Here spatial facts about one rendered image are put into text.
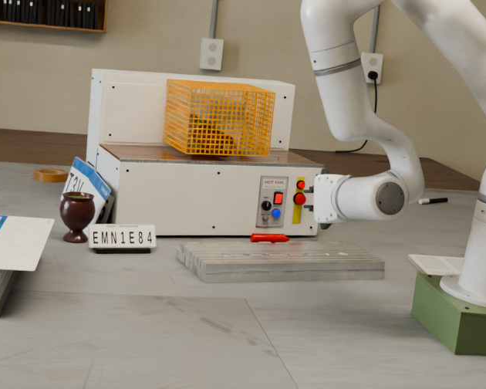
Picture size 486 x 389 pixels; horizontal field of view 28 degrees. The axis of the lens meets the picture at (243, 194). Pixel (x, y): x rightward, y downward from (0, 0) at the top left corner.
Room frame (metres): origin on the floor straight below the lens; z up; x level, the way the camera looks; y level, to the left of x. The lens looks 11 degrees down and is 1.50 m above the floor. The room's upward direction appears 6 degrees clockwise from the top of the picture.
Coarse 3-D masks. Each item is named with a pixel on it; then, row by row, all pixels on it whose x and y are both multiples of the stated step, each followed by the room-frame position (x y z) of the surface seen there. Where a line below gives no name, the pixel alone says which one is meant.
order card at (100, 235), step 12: (96, 228) 2.16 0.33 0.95; (108, 228) 2.17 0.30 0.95; (120, 228) 2.18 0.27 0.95; (132, 228) 2.19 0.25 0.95; (144, 228) 2.20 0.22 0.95; (96, 240) 2.15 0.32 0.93; (108, 240) 2.16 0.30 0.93; (120, 240) 2.17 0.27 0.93; (132, 240) 2.18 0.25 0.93; (144, 240) 2.19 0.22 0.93
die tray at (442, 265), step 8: (408, 256) 2.37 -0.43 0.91; (416, 256) 2.37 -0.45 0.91; (424, 256) 2.38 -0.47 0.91; (432, 256) 2.39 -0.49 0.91; (440, 256) 2.39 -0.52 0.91; (416, 264) 2.30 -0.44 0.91; (424, 264) 2.30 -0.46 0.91; (432, 264) 2.31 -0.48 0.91; (440, 264) 2.31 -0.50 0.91; (448, 264) 2.32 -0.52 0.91; (456, 264) 2.33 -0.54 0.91; (424, 272) 2.23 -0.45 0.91; (432, 272) 2.23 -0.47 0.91; (440, 272) 2.23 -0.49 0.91; (448, 272) 2.24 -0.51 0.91; (456, 272) 2.25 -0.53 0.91
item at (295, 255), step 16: (192, 256) 2.07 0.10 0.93; (208, 256) 2.06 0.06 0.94; (224, 256) 2.07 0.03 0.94; (240, 256) 2.08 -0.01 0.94; (256, 256) 2.10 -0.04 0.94; (272, 256) 2.11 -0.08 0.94; (288, 256) 2.12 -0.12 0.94; (304, 256) 2.14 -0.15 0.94; (320, 256) 2.15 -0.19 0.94; (336, 256) 2.17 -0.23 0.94; (352, 256) 2.18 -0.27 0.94; (368, 256) 2.20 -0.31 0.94
